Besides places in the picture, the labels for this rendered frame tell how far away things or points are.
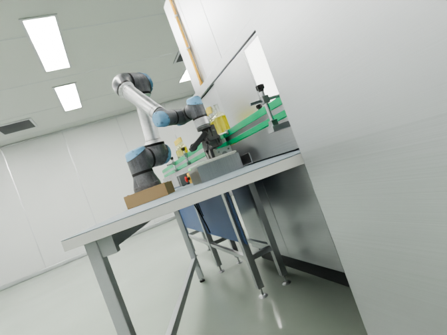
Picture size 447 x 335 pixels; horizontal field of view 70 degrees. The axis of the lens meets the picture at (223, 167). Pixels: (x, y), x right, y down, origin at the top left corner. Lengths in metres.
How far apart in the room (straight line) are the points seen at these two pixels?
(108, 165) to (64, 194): 1.08
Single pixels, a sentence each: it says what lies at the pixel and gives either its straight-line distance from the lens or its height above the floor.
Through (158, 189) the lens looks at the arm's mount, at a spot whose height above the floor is 0.79.
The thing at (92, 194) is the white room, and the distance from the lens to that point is 7.56.
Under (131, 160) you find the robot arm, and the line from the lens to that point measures 1.75.
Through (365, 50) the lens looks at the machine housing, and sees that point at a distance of 0.68.
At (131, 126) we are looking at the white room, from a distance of 7.78.
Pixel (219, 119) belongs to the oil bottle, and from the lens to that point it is 1.85.
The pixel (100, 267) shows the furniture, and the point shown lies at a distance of 1.10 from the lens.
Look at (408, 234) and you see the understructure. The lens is 0.75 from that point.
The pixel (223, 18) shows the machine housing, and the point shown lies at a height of 1.55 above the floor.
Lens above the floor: 0.79
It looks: level
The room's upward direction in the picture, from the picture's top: 20 degrees counter-clockwise
